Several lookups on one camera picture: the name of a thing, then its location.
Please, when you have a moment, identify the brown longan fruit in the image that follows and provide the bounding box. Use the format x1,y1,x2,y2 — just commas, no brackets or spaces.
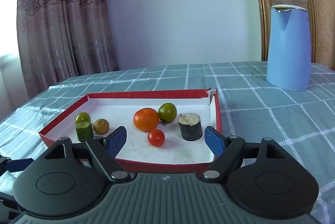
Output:
93,118,110,135

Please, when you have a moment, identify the green cucumber piece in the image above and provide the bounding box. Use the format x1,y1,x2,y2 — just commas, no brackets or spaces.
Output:
75,121,94,142

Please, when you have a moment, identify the orange mandarin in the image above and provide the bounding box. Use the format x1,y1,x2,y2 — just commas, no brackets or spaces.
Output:
133,108,159,132

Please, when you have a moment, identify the red cherry tomato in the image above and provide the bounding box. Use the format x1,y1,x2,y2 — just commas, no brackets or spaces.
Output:
147,129,165,147

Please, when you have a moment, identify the large green tomato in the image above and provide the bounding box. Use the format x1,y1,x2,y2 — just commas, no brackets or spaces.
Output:
75,112,91,124

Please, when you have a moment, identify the red shallow cardboard box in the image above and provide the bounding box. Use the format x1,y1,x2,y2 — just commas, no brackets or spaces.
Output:
39,89,222,173

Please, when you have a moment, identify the teal checked bed sheet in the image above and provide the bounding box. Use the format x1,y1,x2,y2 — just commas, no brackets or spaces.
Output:
1,61,334,223

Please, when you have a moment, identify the light blue electric kettle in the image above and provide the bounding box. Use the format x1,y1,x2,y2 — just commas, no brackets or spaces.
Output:
266,4,312,91

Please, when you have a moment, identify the pink patterned curtain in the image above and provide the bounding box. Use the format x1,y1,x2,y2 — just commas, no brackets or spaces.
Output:
17,0,119,97

